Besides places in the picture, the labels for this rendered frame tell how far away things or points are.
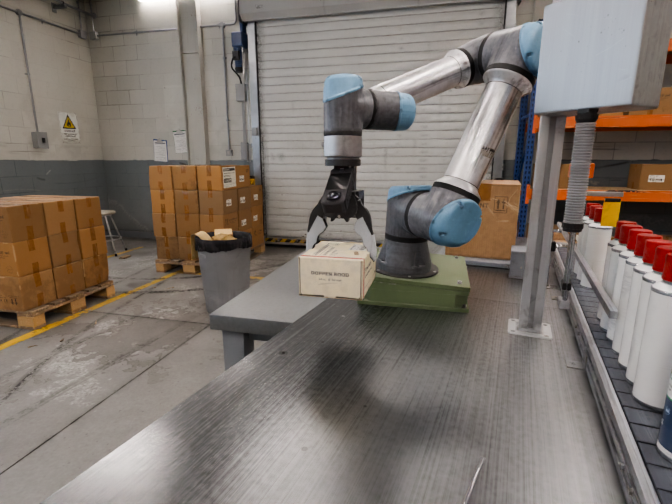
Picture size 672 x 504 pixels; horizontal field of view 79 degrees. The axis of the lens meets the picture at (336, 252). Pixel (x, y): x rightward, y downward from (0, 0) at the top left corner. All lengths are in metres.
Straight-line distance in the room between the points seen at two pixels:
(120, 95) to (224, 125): 1.73
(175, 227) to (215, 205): 0.55
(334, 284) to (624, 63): 0.59
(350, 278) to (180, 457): 0.38
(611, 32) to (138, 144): 6.56
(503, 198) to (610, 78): 0.78
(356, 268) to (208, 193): 3.75
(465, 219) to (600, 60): 0.37
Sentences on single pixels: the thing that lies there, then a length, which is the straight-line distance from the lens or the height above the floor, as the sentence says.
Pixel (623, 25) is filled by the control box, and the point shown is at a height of 1.41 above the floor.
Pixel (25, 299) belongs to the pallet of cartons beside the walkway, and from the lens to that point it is 3.67.
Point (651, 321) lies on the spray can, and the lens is 0.67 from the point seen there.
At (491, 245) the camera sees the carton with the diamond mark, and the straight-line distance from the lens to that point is 1.57.
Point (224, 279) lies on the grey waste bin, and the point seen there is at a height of 0.31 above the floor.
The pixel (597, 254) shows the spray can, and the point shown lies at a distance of 1.20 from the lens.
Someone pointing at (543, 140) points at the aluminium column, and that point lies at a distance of 0.94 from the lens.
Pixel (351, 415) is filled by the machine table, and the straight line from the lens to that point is 0.65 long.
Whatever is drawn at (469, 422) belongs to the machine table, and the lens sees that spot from 0.67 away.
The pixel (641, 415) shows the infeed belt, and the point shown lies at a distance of 0.69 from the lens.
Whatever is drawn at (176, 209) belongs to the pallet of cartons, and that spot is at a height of 0.69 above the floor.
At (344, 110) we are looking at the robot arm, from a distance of 0.79.
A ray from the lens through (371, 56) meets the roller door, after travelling 5.49.
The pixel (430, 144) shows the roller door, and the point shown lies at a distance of 5.28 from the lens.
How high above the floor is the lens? 1.20
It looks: 13 degrees down
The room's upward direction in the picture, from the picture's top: straight up
